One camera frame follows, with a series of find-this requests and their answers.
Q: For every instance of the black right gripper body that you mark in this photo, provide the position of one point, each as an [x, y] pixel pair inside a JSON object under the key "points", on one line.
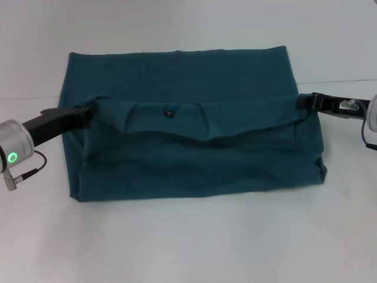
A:
{"points": [[338, 106]]}

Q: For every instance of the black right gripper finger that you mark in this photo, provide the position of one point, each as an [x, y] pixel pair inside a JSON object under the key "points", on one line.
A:
{"points": [[304, 101]]}

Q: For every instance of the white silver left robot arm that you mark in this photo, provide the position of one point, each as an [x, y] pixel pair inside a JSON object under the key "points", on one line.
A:
{"points": [[16, 144]]}

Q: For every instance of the teal blue printed t-shirt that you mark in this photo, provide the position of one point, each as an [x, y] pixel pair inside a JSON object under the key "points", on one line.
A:
{"points": [[191, 153]]}

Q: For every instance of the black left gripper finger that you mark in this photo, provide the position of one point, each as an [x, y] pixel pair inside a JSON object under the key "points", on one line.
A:
{"points": [[92, 110]]}

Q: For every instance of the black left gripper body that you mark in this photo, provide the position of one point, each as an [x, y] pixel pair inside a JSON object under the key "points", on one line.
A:
{"points": [[56, 122]]}

